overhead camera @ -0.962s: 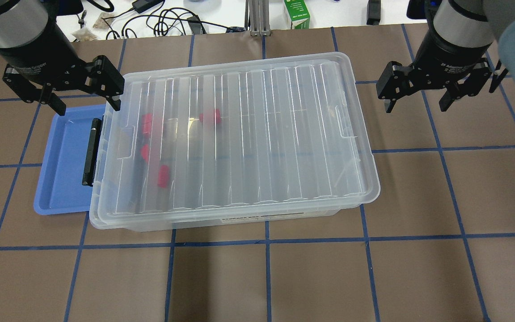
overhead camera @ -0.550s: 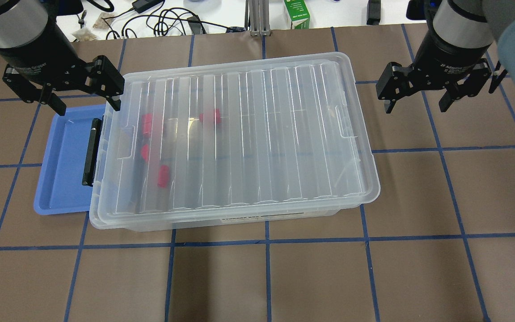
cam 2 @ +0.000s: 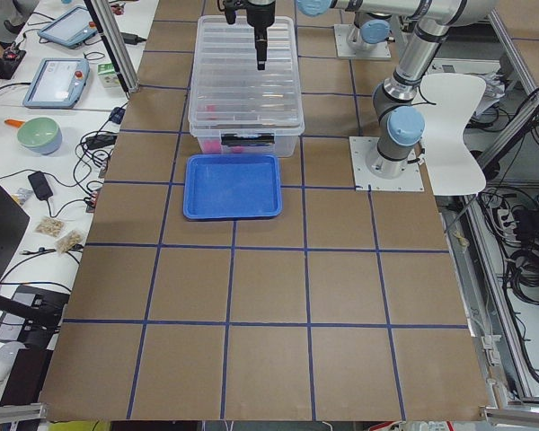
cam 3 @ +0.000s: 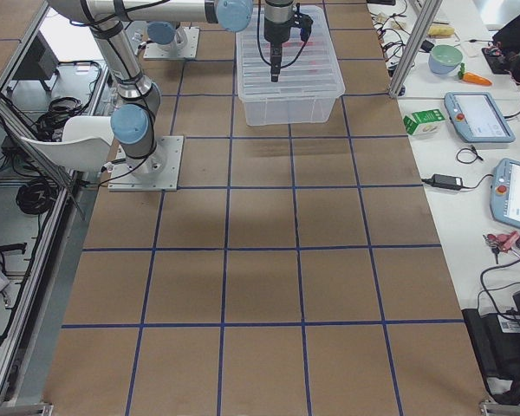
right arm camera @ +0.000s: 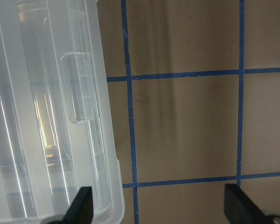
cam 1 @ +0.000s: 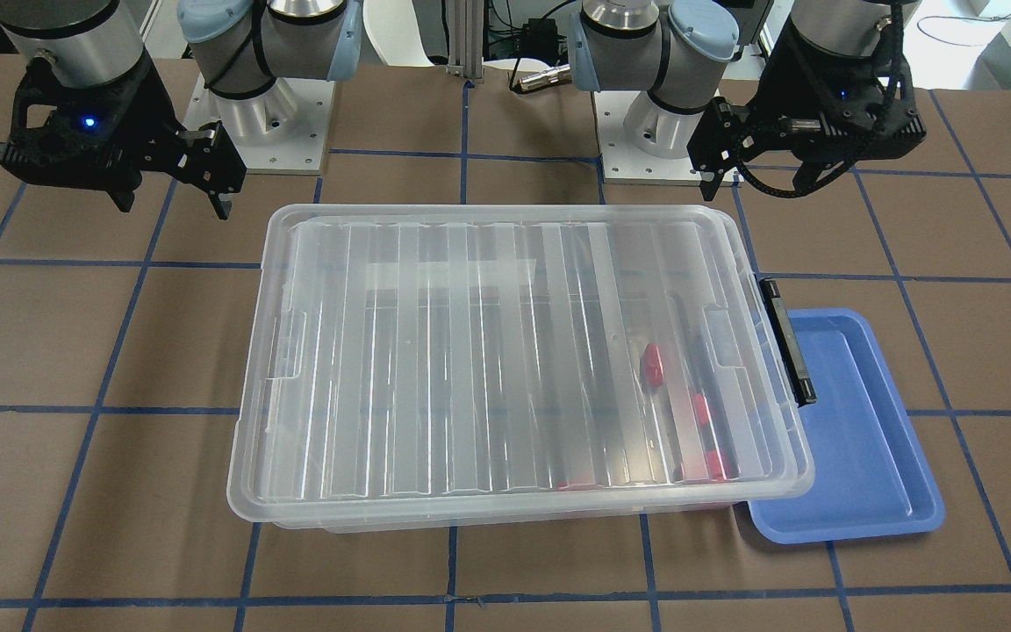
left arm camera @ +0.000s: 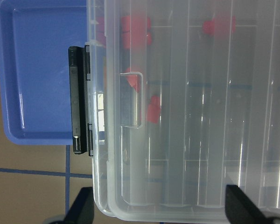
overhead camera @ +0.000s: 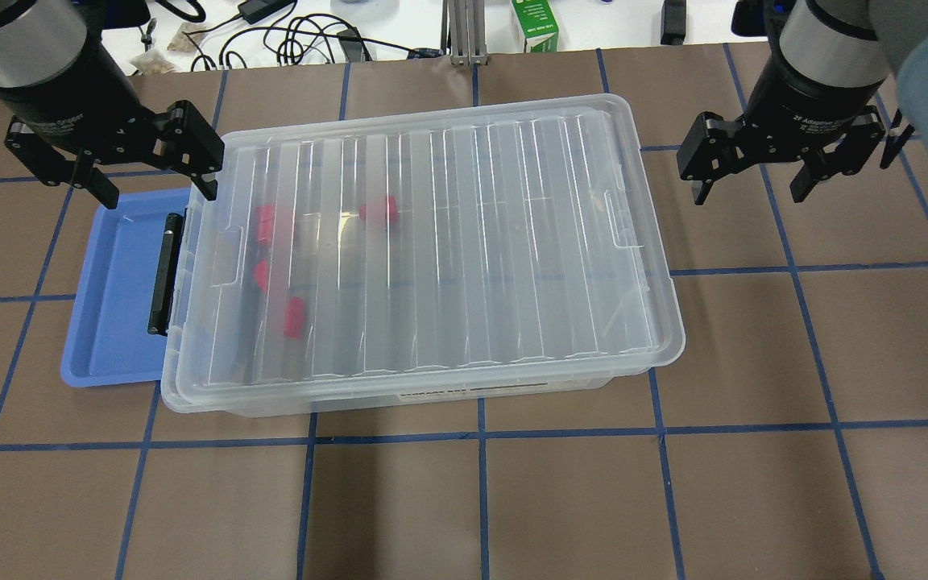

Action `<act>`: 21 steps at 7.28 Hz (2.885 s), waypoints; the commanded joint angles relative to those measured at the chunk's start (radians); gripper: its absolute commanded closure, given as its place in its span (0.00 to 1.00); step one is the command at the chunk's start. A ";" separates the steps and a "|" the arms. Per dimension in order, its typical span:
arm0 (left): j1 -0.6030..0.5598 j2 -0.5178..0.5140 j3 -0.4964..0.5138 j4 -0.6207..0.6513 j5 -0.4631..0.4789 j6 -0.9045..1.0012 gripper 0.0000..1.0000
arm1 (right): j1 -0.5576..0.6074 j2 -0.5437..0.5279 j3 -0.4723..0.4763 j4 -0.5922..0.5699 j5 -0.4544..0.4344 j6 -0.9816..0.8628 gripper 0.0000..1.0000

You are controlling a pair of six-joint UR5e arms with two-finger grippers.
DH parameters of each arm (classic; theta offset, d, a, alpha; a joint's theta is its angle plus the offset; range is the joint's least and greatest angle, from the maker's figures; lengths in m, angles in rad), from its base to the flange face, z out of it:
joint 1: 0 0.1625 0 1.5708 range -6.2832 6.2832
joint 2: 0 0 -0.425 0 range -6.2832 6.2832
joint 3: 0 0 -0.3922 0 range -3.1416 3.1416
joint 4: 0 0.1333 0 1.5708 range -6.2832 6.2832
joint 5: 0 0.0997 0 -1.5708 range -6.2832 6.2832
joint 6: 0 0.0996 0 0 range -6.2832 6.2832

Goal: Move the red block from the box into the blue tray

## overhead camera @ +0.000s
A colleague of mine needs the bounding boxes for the red block tilted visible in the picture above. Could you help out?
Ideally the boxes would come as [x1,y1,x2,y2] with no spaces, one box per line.
[253,259,270,294]

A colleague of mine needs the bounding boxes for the blue plastic tray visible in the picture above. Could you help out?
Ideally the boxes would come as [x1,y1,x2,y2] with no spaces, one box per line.
[61,188,190,388]

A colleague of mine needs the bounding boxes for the clear plastic box lid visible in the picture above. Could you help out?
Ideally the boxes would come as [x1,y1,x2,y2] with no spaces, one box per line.
[159,94,686,417]

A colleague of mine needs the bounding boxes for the black cables bundle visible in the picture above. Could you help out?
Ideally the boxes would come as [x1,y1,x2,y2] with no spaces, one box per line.
[142,0,441,72]

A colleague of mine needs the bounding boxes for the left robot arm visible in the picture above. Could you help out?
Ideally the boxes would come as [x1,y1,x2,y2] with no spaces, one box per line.
[0,1,225,209]

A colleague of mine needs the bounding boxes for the clear plastic storage box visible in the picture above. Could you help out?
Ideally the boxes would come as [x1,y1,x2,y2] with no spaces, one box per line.
[161,188,686,417]

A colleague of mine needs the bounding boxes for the red double block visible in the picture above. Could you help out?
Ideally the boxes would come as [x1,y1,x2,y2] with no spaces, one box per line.
[254,203,276,247]

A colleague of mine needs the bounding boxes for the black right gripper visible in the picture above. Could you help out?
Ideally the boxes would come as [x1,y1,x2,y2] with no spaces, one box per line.
[677,77,916,205]

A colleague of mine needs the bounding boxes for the aluminium frame post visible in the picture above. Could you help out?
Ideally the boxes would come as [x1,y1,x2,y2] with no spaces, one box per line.
[441,0,487,66]

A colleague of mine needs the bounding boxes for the green white carton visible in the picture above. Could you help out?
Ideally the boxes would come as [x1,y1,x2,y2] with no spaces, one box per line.
[509,0,561,54]

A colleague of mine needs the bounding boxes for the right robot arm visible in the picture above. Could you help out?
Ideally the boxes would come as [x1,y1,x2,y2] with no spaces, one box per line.
[677,1,928,205]

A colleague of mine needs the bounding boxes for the black box latch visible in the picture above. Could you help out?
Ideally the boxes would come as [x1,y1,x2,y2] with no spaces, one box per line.
[147,213,185,337]

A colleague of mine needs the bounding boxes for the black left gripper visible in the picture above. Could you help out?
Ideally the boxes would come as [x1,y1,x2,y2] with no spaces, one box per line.
[3,81,225,209]

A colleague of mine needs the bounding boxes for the black power adapter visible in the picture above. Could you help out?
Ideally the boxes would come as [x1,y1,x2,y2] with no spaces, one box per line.
[237,0,297,23]

